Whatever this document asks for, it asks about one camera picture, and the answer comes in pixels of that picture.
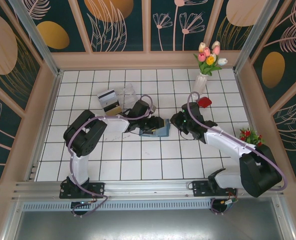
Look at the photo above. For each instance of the blue card holder wallet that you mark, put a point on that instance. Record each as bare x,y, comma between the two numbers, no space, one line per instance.
162,132

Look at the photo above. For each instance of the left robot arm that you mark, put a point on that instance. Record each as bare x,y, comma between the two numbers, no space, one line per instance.
85,132

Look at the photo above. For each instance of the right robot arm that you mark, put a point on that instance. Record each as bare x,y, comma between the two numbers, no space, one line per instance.
260,172

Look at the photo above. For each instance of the gold magnetic-stripe card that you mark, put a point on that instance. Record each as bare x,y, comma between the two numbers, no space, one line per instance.
114,110

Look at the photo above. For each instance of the clear acrylic holder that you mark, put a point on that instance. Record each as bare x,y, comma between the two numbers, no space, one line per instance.
129,95

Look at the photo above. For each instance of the silver magnetic-stripe card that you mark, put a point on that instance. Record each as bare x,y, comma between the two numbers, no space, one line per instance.
107,96

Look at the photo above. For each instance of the red toy shovel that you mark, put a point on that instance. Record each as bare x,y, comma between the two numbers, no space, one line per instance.
205,102

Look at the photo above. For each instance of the white ribbed vase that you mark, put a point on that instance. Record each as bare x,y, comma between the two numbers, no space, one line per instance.
199,86

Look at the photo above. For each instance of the small red flower plant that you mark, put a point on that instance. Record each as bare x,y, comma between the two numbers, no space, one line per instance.
251,136

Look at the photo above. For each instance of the artificial tulip bouquet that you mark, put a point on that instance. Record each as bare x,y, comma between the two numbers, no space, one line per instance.
208,60

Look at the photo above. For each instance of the grey metal panel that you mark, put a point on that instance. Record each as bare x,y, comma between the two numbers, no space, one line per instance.
147,225

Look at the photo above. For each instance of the aluminium mounting rail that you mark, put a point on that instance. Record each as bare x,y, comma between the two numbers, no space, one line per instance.
147,187

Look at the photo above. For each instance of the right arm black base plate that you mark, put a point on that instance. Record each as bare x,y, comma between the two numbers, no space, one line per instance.
200,188

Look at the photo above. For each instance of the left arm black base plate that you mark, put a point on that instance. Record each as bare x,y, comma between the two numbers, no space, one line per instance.
95,190

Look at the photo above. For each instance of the aluminium frame post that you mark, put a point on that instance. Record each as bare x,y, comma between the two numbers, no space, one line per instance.
254,32
39,37

